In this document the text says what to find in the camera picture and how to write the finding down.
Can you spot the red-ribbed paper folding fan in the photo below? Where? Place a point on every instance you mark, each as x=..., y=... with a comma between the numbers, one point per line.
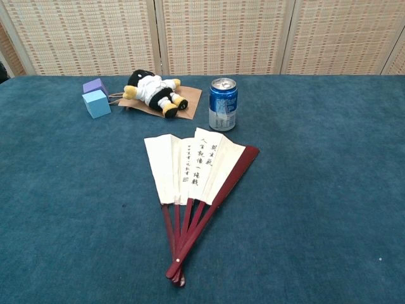
x=202, y=164

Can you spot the blue aluminium drink can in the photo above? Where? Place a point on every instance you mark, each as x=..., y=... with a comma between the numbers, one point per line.
x=222, y=107

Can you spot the brown paper bag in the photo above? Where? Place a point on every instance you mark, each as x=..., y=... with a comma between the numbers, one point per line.
x=190, y=101

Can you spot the black and white plush toy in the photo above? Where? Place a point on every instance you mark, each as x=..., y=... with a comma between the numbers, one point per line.
x=152, y=88

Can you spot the light blue cube block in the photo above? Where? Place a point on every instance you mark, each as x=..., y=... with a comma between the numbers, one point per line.
x=98, y=106

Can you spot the woven folding screen panel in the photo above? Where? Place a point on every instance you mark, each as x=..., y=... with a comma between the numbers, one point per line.
x=88, y=35
x=397, y=60
x=224, y=35
x=11, y=54
x=341, y=35

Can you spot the purple cube block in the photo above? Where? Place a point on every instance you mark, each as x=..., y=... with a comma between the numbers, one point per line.
x=95, y=85

